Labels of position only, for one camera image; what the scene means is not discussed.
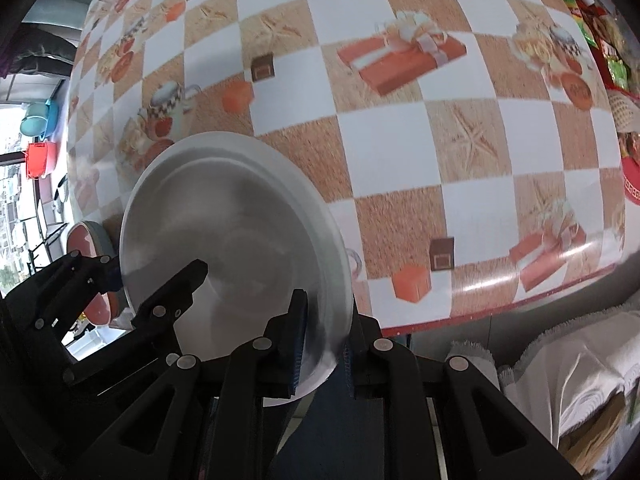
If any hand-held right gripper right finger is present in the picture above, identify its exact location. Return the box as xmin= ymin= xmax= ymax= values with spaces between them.
xmin=343 ymin=310 xmax=586 ymax=480

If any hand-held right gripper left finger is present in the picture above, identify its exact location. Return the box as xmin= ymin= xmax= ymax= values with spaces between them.
xmin=65 ymin=289 xmax=308 ymax=480

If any small green packet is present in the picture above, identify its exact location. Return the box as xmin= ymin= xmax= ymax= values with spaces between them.
xmin=605 ymin=57 xmax=631 ymax=91

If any teal plastic basin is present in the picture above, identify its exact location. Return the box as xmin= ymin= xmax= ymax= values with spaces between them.
xmin=20 ymin=100 xmax=63 ymax=138

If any red plastic bucket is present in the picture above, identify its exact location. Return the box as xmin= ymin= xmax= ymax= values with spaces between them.
xmin=26 ymin=141 xmax=58 ymax=178

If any round steel plate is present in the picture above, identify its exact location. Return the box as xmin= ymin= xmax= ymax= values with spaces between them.
xmin=120 ymin=131 xmax=353 ymax=408

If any white foam fruit net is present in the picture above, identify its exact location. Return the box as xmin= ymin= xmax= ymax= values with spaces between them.
xmin=607 ymin=87 xmax=640 ymax=131

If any white fringed blanket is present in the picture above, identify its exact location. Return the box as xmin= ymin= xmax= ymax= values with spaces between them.
xmin=450 ymin=300 xmax=640 ymax=480

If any grey cushion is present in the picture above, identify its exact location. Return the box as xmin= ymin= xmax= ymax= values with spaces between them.
xmin=12 ymin=22 xmax=83 ymax=78

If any pile of snack packets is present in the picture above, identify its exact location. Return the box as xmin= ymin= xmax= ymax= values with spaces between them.
xmin=590 ymin=0 xmax=626 ymax=61

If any green snack packet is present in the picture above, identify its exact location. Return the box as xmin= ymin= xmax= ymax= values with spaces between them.
xmin=550 ymin=0 xmax=601 ymax=46

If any cardboard box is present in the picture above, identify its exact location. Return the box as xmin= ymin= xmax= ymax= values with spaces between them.
xmin=560 ymin=395 xmax=626 ymax=471

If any checkered printed tablecloth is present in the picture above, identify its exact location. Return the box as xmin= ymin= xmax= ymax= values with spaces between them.
xmin=65 ymin=0 xmax=628 ymax=336

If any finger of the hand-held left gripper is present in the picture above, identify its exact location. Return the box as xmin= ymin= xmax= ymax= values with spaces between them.
xmin=30 ymin=251 xmax=125 ymax=328
xmin=132 ymin=259 xmax=208 ymax=341

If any red cushioned stool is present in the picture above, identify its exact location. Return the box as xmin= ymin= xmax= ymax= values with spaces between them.
xmin=82 ymin=292 xmax=118 ymax=326
xmin=67 ymin=220 xmax=113 ymax=261

